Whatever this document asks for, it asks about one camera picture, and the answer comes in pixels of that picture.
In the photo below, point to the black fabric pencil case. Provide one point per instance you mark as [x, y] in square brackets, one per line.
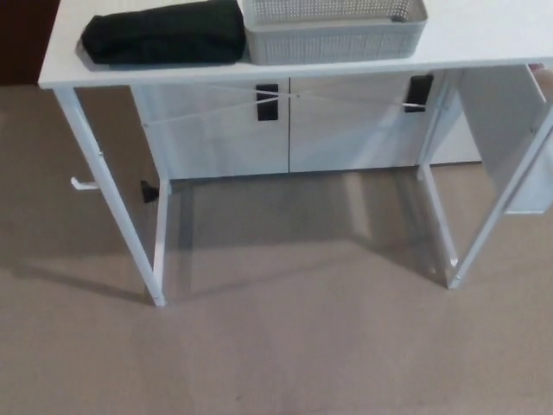
[164, 34]

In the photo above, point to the white two-door cabinet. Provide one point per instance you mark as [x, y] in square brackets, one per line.
[302, 129]

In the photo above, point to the grey perforated plastic basket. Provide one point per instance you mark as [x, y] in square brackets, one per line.
[332, 39]

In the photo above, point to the white side hook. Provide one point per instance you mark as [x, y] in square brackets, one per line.
[80, 182]

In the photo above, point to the white hanging side panel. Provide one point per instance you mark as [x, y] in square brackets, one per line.
[529, 142]

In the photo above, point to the white metal-frame table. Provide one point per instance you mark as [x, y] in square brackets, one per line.
[281, 73]

